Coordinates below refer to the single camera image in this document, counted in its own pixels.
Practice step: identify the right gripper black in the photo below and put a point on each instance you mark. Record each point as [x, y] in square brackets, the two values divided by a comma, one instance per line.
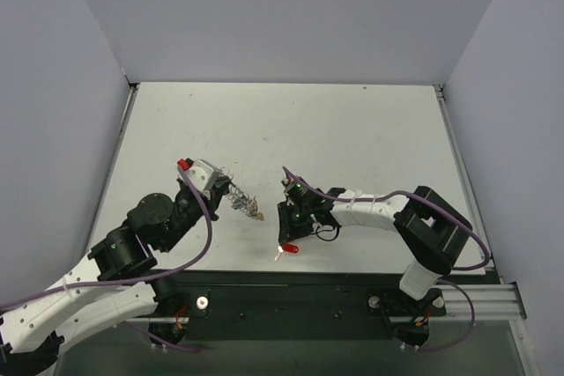
[287, 223]

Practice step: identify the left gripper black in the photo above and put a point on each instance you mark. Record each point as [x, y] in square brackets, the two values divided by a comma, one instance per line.
[219, 191]

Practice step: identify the large metal keyring band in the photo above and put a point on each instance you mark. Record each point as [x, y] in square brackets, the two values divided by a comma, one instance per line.
[236, 194]

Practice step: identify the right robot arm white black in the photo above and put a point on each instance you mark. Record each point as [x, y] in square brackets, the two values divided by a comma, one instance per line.
[434, 232]

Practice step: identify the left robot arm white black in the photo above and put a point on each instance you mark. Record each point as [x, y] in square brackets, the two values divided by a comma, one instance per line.
[112, 282]

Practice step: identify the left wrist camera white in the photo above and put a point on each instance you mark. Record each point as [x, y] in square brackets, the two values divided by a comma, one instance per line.
[200, 173]

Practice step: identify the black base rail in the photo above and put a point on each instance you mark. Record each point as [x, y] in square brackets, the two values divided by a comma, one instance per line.
[287, 306]

